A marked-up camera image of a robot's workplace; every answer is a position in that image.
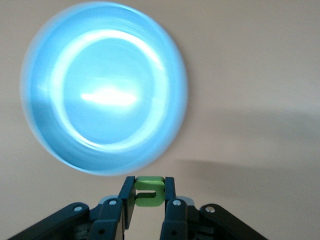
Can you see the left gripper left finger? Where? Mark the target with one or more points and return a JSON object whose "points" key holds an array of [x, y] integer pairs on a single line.
{"points": [[107, 220]]}

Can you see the green letter u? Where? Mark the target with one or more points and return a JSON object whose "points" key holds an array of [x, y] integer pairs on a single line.
{"points": [[150, 185]]}

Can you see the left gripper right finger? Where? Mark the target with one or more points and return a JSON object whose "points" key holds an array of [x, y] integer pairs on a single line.
{"points": [[175, 220]]}

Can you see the brown table mat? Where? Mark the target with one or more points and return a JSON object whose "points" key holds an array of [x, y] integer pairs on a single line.
{"points": [[250, 75]]}

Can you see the blue plate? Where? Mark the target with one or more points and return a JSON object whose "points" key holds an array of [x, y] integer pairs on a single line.
{"points": [[105, 87]]}

